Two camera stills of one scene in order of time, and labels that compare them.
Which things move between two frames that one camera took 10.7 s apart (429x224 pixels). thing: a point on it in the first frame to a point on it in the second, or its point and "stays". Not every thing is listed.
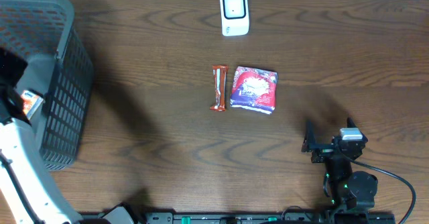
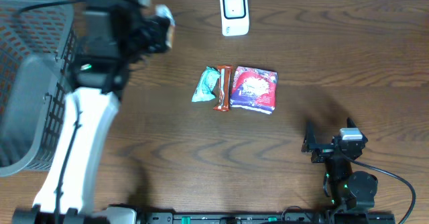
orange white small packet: (31, 103) to (162, 10)
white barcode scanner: (234, 13) stays
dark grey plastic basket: (58, 70) stays
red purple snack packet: (254, 89) stays
